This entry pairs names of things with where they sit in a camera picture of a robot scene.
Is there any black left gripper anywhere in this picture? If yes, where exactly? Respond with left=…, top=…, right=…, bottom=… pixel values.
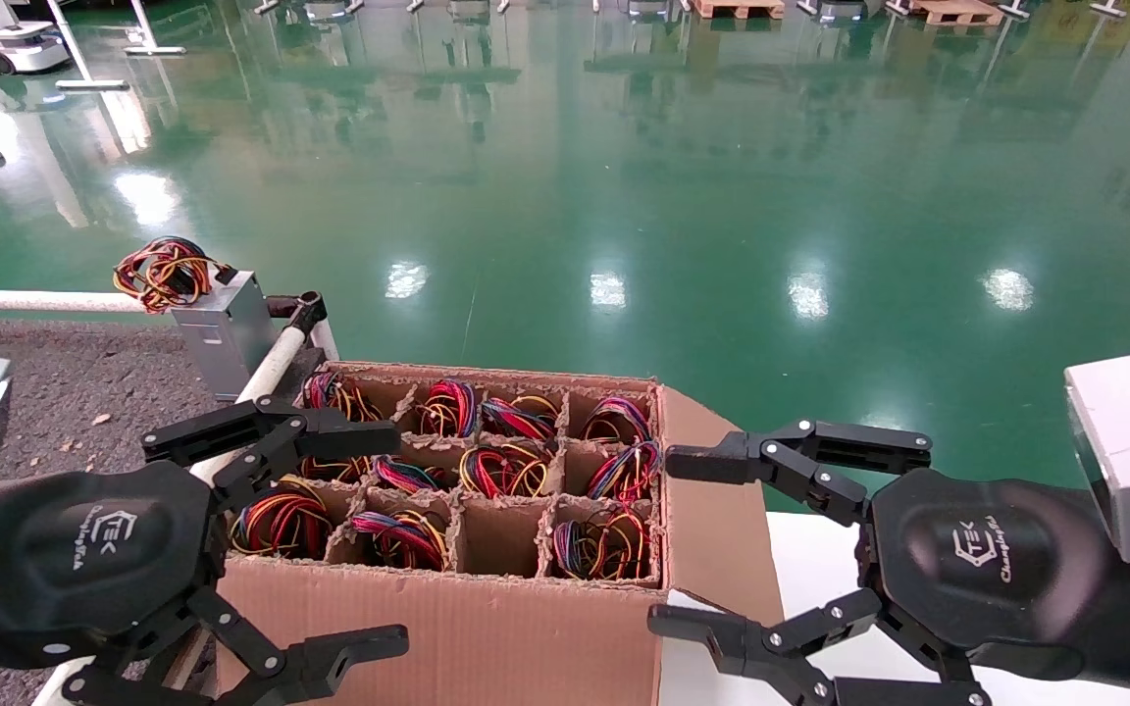
left=0, top=395, right=411, bottom=706

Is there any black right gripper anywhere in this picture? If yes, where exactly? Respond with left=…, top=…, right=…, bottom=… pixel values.
left=648, top=419, right=1115, bottom=706

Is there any grey power supply with wires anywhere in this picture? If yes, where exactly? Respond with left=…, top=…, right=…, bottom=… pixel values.
left=347, top=508, right=450, bottom=573
left=298, top=456, right=370, bottom=483
left=372, top=454, right=448, bottom=494
left=113, top=236, right=281, bottom=402
left=230, top=478, right=335, bottom=560
left=586, top=439, right=662, bottom=504

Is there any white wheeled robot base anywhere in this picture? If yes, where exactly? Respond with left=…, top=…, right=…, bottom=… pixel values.
left=0, top=0, right=73, bottom=76

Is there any long white table pipe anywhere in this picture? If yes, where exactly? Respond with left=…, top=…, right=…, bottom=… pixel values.
left=30, top=326, right=309, bottom=706

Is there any cardboard cell divider insert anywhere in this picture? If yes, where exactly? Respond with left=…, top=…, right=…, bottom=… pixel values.
left=231, top=368, right=664, bottom=589

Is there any black pipe joint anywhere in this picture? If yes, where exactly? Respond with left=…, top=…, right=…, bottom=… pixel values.
left=266, top=291, right=329, bottom=339

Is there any brown cardboard box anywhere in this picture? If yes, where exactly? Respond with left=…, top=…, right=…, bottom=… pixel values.
left=215, top=361, right=788, bottom=706

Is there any white stand with foot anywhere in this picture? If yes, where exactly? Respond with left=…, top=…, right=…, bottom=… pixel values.
left=124, top=0, right=187, bottom=57
left=43, top=0, right=131, bottom=92

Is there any wooden pallet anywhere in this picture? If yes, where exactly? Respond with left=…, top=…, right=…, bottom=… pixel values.
left=691, top=0, right=788, bottom=21
left=908, top=0, right=1004, bottom=27

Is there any wire bundle bottom left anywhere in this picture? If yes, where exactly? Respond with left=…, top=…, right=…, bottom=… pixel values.
left=302, top=370, right=385, bottom=423

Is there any wire bundle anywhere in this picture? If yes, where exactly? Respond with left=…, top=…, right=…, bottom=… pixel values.
left=580, top=395, right=654, bottom=444
left=418, top=379, right=480, bottom=438
left=302, top=370, right=385, bottom=423
left=458, top=443, right=551, bottom=499
left=552, top=505, right=651, bottom=581

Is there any wire bundle top right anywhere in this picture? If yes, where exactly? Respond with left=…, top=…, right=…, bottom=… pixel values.
left=552, top=505, right=651, bottom=581

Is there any wire bundle left middle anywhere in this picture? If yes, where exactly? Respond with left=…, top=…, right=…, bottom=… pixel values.
left=418, top=379, right=480, bottom=438

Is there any wire bundle centre upper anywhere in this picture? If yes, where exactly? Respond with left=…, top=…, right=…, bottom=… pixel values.
left=458, top=443, right=551, bottom=499

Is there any wire bundle top centre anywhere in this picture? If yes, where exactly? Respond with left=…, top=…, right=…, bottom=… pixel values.
left=580, top=395, right=654, bottom=444

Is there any wire bundle upper left cell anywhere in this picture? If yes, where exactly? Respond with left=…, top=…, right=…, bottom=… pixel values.
left=480, top=394, right=560, bottom=442

